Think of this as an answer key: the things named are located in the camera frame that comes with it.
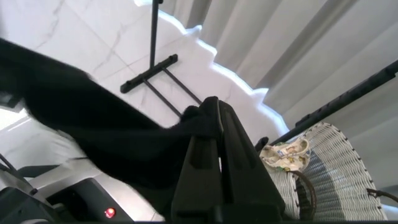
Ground white laundry basket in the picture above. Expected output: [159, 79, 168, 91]
[264, 121, 398, 222]

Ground cream printed garment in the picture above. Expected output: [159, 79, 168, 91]
[259, 138, 312, 172]

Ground black garment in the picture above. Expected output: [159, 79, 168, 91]
[0, 37, 223, 218]

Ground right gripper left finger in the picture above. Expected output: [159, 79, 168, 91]
[170, 135, 223, 223]

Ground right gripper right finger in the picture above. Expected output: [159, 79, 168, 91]
[219, 100, 286, 223]

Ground black clothes rack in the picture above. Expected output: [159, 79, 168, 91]
[120, 0, 398, 153]

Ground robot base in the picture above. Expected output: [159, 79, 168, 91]
[0, 152, 165, 223]

